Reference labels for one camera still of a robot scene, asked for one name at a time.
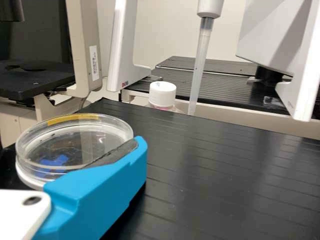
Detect petri dish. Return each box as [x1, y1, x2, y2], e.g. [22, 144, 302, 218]
[14, 112, 135, 191]

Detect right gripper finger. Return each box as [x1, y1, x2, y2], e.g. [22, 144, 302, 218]
[18, 135, 148, 240]

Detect pipette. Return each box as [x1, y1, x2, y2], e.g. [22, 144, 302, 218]
[187, 0, 225, 116]

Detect white-capped bottle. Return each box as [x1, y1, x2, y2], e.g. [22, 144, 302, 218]
[147, 82, 177, 112]

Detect black platform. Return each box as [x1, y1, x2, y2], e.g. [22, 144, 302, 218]
[121, 67, 320, 116]
[155, 55, 260, 76]
[0, 97, 320, 240]

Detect cream microscope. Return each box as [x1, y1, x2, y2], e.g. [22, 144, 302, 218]
[0, 0, 105, 149]

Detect white pipette stand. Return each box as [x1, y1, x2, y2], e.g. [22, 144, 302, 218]
[106, 0, 320, 123]

